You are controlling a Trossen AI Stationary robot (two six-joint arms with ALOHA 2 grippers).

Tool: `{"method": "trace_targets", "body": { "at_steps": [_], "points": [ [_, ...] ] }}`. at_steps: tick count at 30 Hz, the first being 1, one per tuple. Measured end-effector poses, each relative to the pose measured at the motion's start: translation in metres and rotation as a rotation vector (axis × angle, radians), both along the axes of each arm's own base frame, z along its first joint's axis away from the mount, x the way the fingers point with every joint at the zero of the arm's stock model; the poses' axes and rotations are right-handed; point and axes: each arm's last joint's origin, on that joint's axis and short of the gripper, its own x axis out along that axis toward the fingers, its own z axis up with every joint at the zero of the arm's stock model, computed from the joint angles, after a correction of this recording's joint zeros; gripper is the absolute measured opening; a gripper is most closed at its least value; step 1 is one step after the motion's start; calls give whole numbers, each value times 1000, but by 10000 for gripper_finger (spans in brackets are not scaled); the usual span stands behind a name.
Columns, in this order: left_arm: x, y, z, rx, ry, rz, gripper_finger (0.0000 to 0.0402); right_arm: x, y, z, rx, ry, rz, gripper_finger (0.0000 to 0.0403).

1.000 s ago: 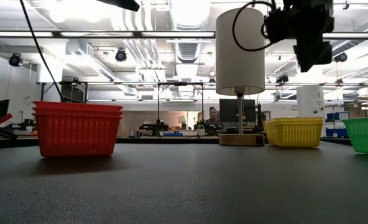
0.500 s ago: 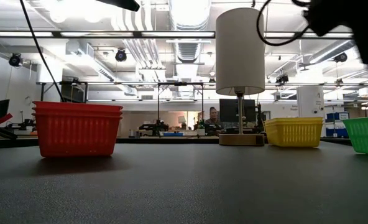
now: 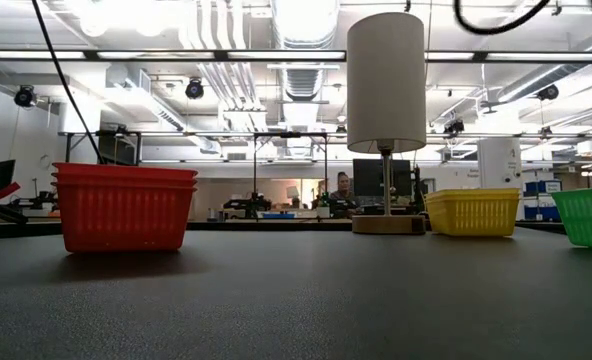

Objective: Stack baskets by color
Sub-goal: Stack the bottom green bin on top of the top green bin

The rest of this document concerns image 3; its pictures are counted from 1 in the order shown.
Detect green plastic basket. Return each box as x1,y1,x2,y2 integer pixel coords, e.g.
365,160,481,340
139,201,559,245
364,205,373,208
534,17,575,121
550,186,592,250

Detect black background robot arms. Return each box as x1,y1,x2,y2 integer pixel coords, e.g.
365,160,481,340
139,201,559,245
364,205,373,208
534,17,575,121
223,193,273,220

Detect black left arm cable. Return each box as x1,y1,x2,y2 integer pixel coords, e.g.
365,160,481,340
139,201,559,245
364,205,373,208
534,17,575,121
30,0,106,165

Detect black background rig frame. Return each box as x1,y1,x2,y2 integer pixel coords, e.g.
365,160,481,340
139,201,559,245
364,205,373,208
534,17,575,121
252,131,329,214

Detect shelf with blue bins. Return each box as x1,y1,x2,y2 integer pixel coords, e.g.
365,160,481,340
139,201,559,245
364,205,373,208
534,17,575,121
523,179,563,221

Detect person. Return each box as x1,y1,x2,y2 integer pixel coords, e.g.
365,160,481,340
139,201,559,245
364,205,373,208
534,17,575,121
328,171,361,217

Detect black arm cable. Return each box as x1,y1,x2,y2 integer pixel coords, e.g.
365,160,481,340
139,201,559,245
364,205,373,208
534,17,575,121
30,0,106,165
453,0,552,36

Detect silver ventilation duct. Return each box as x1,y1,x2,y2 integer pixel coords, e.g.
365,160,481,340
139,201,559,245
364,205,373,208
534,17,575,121
270,0,347,101

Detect red plastic basket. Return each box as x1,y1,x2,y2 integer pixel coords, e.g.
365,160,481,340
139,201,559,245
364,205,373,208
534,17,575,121
50,172,198,189
50,180,196,254
51,162,199,180

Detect black round ceiling device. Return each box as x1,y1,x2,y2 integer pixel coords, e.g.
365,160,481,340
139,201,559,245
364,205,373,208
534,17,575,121
535,83,560,102
184,78,206,100
14,85,36,108

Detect red bar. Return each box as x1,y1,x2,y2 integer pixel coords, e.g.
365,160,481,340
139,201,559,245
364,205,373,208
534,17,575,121
0,182,22,204

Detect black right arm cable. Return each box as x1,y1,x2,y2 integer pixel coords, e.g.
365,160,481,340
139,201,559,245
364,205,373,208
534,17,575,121
453,0,552,36

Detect white shade wooden base lamp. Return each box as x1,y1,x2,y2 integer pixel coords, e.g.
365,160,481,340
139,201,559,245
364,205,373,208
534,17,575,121
346,12,427,235

